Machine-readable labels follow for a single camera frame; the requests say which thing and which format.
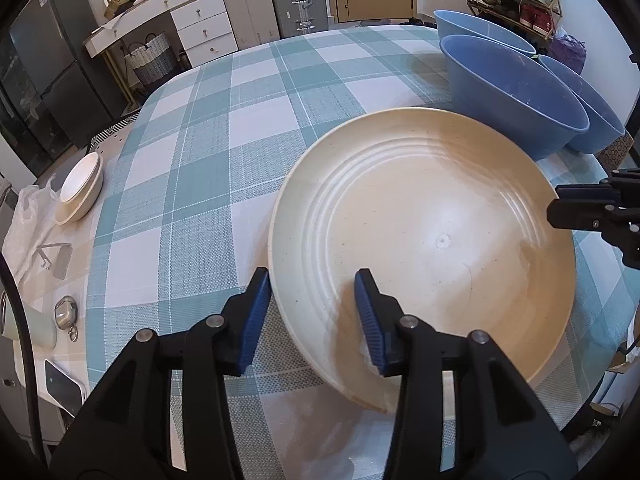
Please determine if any cream plate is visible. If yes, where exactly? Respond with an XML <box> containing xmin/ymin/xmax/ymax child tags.
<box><xmin>270</xmin><ymin>107</ymin><xmax>577</xmax><ymax>418</ymax></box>

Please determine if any silver keychain case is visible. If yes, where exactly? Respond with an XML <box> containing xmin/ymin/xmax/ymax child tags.
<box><xmin>55</xmin><ymin>296</ymin><xmax>79</xmax><ymax>342</ymax></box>

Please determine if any beige suitcase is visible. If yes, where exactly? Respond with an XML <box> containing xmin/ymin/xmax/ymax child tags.
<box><xmin>215</xmin><ymin>0</ymin><xmax>278</xmax><ymax>41</ymax></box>

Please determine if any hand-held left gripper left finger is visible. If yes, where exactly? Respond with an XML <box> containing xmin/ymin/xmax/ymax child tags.
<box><xmin>49</xmin><ymin>266</ymin><xmax>273</xmax><ymax>480</ymax></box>

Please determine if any white plastic bag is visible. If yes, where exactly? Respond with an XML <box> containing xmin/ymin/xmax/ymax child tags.
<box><xmin>2</xmin><ymin>185</ymin><xmax>96</xmax><ymax>301</ymax></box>

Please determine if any pale green tumbler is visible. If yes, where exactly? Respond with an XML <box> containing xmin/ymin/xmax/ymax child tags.
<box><xmin>0</xmin><ymin>305</ymin><xmax>56</xmax><ymax>348</ymax></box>

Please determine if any wooden shoe rack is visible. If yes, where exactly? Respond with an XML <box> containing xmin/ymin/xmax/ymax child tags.
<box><xmin>466</xmin><ymin>0</ymin><xmax>565</xmax><ymax>41</ymax></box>

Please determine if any small white dish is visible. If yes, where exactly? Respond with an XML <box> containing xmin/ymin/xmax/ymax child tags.
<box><xmin>60</xmin><ymin>152</ymin><xmax>103</xmax><ymax>204</ymax></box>

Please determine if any blue bowl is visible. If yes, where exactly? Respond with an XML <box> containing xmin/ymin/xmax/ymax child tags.
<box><xmin>432</xmin><ymin>9</ymin><xmax>538</xmax><ymax>58</ymax></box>
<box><xmin>537</xmin><ymin>54</ymin><xmax>627</xmax><ymax>155</ymax></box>
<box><xmin>439</xmin><ymin>34</ymin><xmax>592</xmax><ymax>162</ymax></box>

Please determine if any small grey stand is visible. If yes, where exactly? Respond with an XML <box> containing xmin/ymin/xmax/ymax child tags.
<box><xmin>37</xmin><ymin>242</ymin><xmax>73</xmax><ymax>281</ymax></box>

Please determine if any black cable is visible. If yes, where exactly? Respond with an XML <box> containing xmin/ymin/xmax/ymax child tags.
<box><xmin>0</xmin><ymin>252</ymin><xmax>51</xmax><ymax>468</ymax></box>

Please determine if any purple bag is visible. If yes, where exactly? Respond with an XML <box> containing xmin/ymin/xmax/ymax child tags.
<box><xmin>550</xmin><ymin>34</ymin><xmax>587</xmax><ymax>73</ymax></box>

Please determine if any woven basket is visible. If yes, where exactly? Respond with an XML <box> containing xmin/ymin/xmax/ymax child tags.
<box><xmin>124</xmin><ymin>32</ymin><xmax>178</xmax><ymax>92</ymax></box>

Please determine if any smartphone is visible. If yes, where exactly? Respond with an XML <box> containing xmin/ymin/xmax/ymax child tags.
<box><xmin>44</xmin><ymin>359</ymin><xmax>87</xmax><ymax>416</ymax></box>

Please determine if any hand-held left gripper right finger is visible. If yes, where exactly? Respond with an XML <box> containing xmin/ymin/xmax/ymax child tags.
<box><xmin>354</xmin><ymin>268</ymin><xmax>581</xmax><ymax>480</ymax></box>

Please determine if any grey refrigerator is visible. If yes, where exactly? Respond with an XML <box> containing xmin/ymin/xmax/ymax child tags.
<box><xmin>10</xmin><ymin>0</ymin><xmax>118</xmax><ymax>176</ymax></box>

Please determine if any stack of small cream bowls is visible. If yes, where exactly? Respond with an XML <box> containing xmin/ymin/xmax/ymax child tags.
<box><xmin>54</xmin><ymin>175</ymin><xmax>104</xmax><ymax>225</ymax></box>

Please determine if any black glass cabinet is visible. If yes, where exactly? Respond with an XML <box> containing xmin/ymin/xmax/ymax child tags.
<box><xmin>0</xmin><ymin>25</ymin><xmax>41</xmax><ymax>176</ymax></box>

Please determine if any white vanity desk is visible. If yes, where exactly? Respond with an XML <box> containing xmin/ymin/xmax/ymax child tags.
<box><xmin>84</xmin><ymin>0</ymin><xmax>238</xmax><ymax>106</ymax></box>

